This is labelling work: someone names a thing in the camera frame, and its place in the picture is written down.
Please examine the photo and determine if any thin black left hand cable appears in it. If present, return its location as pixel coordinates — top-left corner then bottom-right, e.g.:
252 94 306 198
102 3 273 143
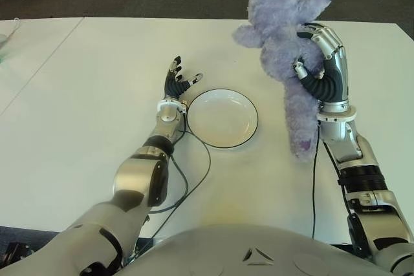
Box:
148 116 212 241

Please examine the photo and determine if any purple plush doll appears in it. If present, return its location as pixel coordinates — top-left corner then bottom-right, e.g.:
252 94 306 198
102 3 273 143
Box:
232 0 340 162

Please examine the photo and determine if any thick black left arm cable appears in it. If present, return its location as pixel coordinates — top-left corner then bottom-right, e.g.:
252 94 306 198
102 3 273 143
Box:
147 156 189 215

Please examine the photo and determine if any black equipment under table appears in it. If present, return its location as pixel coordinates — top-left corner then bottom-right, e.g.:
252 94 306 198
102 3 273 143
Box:
0 242 35 269

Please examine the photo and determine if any white plate with black rim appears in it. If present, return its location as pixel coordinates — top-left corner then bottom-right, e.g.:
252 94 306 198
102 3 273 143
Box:
186 87 259 148

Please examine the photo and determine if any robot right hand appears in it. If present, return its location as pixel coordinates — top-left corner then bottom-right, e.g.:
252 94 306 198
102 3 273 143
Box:
292 22 351 104

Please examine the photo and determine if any clear plastic bag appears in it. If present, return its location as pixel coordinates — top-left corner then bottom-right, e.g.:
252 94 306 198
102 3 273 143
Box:
0 17 21 63

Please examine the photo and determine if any thin black hand cable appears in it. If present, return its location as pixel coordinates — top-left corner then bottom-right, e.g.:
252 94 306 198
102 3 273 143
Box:
310 127 321 240
148 116 212 241

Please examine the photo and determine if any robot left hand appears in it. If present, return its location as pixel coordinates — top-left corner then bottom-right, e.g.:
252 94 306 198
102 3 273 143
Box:
163 56 204 101

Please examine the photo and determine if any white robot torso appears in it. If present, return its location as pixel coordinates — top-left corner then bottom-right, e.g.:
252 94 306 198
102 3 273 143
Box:
116 224 414 276

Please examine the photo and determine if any thin black right hand cable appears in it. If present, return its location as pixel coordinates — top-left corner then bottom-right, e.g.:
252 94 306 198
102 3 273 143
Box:
310 127 321 240

